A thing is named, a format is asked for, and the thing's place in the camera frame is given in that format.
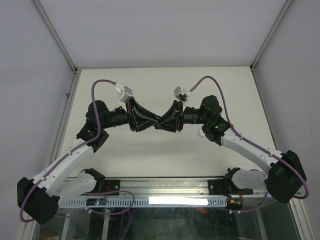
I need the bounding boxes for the aluminium frame post left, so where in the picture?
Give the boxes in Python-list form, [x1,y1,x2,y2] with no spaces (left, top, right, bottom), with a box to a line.
[30,0,78,75]

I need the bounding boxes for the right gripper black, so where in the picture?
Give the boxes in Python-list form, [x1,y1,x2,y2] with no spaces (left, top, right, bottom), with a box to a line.
[154,100,210,133]

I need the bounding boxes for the aluminium frame post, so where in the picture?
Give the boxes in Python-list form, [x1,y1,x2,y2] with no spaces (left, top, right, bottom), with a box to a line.
[30,0,78,75]
[250,0,295,73]

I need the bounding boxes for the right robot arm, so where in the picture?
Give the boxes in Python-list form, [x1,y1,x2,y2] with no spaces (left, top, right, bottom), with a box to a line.
[155,95,307,204]

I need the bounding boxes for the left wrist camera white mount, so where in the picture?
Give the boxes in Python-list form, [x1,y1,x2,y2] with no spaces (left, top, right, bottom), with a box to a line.
[114,82,133,109]

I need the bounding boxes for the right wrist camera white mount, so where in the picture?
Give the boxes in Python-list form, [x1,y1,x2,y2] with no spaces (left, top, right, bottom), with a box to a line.
[173,86,192,104]

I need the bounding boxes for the aluminium frame post right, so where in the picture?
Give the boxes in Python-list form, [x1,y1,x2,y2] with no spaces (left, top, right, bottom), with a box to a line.
[250,0,295,73]

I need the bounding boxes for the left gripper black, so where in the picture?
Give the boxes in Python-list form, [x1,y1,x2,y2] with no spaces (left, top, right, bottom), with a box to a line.
[100,96,159,132]

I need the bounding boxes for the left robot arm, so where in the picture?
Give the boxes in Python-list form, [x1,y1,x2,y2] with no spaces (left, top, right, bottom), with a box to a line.
[17,96,161,225]

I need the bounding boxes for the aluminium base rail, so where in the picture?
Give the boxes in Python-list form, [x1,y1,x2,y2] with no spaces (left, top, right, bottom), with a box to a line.
[53,174,265,199]

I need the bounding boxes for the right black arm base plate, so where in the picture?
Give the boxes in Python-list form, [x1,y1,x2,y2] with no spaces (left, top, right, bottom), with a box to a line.
[207,178,254,198]

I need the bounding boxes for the grey slotted cable duct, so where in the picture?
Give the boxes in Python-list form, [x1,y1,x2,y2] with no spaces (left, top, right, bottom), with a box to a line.
[62,196,227,209]

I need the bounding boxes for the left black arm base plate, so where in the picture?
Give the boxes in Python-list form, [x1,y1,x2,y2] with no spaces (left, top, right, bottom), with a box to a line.
[83,179,121,196]

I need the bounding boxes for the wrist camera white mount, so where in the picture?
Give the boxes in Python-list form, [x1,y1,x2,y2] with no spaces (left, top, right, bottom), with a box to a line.
[173,86,192,104]
[114,82,133,109]

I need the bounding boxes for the small circuit board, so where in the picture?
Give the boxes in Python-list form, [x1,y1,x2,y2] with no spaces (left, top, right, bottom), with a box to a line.
[87,198,107,206]

